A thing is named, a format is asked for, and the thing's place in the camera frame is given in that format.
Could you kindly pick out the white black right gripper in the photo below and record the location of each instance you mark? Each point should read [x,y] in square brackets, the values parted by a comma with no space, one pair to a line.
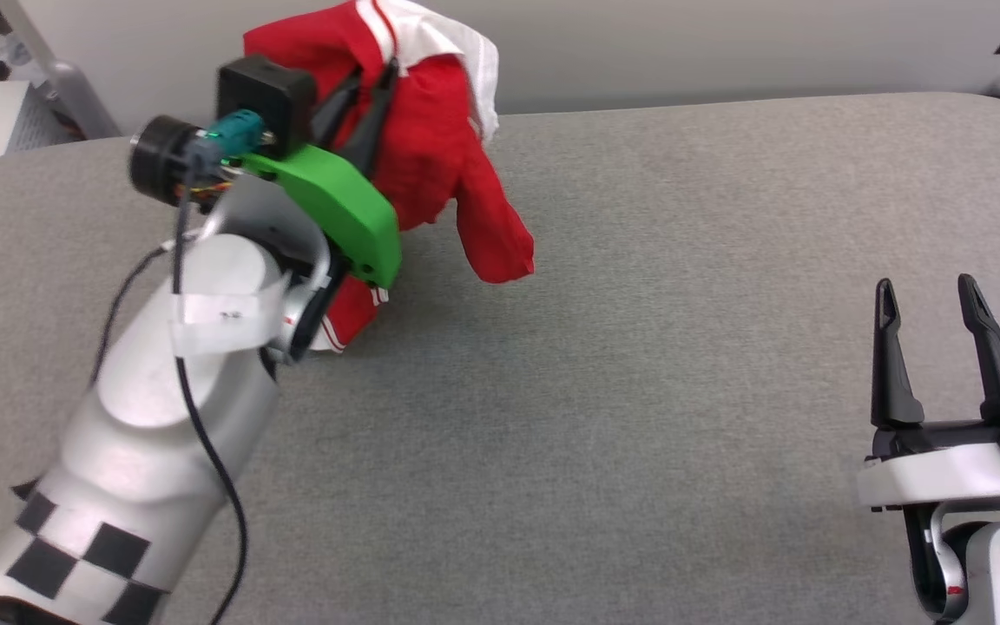
[943,473]

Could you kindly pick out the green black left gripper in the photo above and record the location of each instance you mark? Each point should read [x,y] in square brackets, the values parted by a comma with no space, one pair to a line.
[344,208]

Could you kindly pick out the red garment with white trim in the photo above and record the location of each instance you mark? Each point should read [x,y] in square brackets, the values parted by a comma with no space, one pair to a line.
[430,148]

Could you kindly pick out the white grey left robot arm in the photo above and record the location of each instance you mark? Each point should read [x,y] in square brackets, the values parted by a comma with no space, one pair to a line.
[144,408]

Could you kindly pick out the grey metal stand leg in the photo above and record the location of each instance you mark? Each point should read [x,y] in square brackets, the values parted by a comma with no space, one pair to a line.
[75,95]

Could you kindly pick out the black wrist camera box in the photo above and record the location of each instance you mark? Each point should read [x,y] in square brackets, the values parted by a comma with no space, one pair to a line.
[261,95]

